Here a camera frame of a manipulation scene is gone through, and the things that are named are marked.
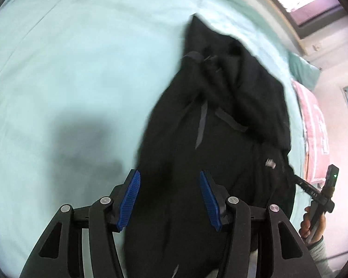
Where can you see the beige window sill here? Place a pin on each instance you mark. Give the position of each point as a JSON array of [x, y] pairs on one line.
[[287, 23]]

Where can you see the black hooded jacket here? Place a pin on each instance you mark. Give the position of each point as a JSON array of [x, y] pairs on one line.
[[220, 136]]

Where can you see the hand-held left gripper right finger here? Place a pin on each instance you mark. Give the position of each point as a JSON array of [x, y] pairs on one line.
[[210, 201]]

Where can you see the teal quilted bed cover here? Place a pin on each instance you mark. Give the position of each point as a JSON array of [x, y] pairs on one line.
[[75, 63]]

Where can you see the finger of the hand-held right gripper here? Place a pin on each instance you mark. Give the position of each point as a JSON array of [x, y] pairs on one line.
[[303, 184]]

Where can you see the person's right hand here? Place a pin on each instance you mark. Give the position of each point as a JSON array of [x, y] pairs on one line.
[[306, 226]]

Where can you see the person's right forearm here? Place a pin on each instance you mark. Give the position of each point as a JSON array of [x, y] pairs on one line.
[[322, 257]]

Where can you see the teal pillow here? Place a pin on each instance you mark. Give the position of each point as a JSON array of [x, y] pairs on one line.
[[304, 71]]

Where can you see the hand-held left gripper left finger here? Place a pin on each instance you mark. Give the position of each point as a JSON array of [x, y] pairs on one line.
[[129, 199]]

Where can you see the pink printed pillow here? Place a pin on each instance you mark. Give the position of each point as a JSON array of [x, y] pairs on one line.
[[314, 127]]

